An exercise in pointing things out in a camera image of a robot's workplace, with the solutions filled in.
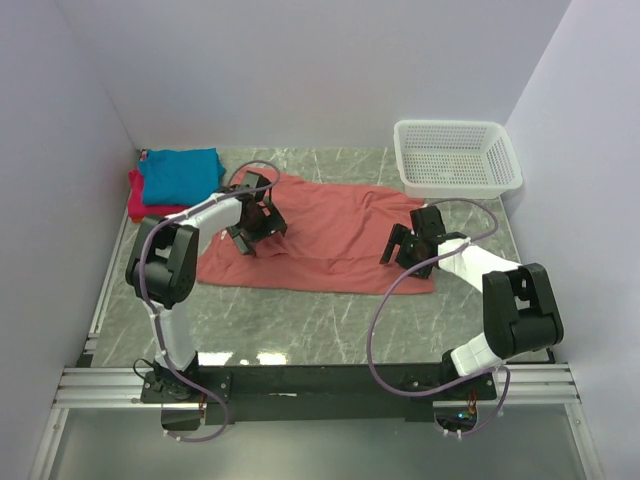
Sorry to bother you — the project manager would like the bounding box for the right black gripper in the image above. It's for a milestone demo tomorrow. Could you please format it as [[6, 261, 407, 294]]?
[[380, 223, 433, 280]]

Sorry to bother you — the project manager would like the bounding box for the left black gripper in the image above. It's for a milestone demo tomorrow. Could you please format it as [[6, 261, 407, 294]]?
[[229, 197, 287, 255]]

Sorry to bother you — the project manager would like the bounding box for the salmon pink t shirt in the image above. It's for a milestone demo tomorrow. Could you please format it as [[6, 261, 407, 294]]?
[[196, 174, 423, 295]]

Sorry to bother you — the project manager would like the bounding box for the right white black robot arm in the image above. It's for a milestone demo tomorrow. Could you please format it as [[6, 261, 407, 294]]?
[[366, 225, 564, 399]]

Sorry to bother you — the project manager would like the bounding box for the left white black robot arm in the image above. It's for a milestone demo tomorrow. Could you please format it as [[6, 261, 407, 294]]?
[[125, 191, 287, 402]]

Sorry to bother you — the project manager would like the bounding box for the white plastic basket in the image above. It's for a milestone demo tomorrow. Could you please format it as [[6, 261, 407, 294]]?
[[393, 120, 523, 199]]

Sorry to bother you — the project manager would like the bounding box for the folded blue t shirt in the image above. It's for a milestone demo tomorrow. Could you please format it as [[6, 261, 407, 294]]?
[[137, 148, 226, 207]]

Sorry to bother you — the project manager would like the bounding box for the folded magenta t shirt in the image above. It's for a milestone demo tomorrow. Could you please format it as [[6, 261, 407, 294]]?
[[127, 169, 188, 223]]

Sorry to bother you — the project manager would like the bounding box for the black base beam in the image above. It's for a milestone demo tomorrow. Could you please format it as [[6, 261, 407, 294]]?
[[140, 363, 497, 425]]

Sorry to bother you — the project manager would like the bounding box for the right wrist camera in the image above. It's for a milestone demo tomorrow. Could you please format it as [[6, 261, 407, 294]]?
[[410, 206, 446, 239]]

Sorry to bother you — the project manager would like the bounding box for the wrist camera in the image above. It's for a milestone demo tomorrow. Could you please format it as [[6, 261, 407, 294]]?
[[218, 170, 273, 202], [410, 206, 446, 239]]

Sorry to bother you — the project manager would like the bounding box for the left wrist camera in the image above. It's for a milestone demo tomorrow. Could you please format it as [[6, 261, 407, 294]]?
[[218, 170, 273, 202]]

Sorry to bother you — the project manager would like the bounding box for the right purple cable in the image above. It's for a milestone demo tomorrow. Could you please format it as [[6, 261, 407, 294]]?
[[367, 198, 512, 438]]

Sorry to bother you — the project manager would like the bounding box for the purple cable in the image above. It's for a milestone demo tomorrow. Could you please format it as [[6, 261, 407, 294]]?
[[367, 198, 512, 438], [138, 160, 281, 444]]

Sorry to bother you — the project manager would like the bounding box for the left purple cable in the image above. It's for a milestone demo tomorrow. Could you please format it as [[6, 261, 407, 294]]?
[[138, 160, 281, 444]]

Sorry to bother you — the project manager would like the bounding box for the aluminium rail frame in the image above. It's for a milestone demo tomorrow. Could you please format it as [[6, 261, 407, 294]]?
[[52, 364, 581, 409]]

